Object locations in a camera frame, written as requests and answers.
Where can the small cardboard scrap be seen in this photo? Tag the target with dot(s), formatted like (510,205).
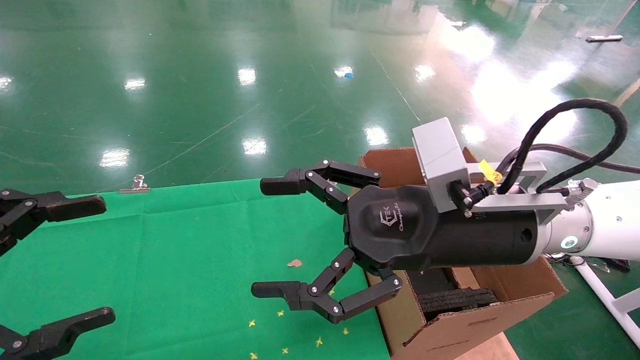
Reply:
(294,263)

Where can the white flat bar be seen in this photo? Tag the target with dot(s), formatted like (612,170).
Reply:
(605,38)

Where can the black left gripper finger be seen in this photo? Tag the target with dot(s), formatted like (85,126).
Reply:
(55,336)
(60,207)

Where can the green table cloth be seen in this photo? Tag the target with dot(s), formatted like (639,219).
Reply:
(175,250)

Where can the large open cardboard carton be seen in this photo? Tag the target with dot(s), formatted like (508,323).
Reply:
(475,335)

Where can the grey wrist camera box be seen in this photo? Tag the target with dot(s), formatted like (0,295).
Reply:
(439,155)

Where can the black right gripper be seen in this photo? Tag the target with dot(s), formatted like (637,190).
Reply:
(400,225)

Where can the small brown cardboard box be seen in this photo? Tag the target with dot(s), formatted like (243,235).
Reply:
(462,277)

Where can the black foam insert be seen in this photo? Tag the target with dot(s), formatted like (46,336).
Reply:
(450,302)

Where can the silver metal clip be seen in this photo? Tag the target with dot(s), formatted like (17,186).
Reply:
(137,189)

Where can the grey metal camera bracket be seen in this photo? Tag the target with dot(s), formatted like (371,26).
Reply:
(520,202)

